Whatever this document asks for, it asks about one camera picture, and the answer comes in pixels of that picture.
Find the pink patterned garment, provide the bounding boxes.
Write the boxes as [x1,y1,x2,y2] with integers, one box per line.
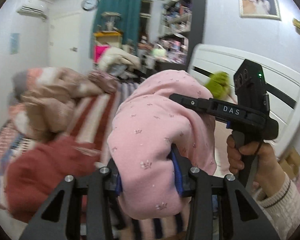
[107,70,217,220]

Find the white knit sleeve forearm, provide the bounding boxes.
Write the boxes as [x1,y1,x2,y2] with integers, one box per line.
[254,176,300,239]

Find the right hand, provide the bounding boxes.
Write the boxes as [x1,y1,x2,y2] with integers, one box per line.
[226,135,286,197]

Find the green plush toy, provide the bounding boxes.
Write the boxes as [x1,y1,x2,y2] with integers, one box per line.
[204,72,230,100]

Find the white bed headboard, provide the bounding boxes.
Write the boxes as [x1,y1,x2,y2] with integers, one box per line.
[188,44,300,158]

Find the striped plush blanket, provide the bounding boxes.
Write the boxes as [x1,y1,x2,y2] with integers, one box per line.
[0,80,191,240]

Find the white handbag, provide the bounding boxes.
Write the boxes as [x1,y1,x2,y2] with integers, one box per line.
[151,48,166,58]

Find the red garment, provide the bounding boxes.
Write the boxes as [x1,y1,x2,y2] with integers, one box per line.
[5,137,101,223]

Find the dark bookshelf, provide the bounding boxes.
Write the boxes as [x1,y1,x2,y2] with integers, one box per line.
[155,0,207,71]

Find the cream bedding pile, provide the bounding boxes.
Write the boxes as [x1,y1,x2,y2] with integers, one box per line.
[98,47,141,72]

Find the pink crumpled quilt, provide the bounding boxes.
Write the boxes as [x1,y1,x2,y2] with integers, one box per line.
[8,67,119,141]

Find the yellow shelf cabinet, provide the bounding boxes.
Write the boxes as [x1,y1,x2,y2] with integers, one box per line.
[94,31,123,48]

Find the teal curtain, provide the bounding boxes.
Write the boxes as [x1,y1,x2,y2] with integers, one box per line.
[89,0,141,59]

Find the white door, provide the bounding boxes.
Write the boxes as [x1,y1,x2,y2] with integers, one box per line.
[49,12,80,72]

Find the air conditioner unit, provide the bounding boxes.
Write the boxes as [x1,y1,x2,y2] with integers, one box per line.
[17,0,48,21]

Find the framed wall photo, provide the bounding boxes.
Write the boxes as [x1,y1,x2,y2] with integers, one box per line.
[239,0,281,21]

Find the round wall clock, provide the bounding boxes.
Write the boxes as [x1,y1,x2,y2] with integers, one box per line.
[81,0,99,11]

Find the blue wall poster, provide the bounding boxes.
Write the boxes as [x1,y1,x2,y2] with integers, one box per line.
[10,33,20,55]

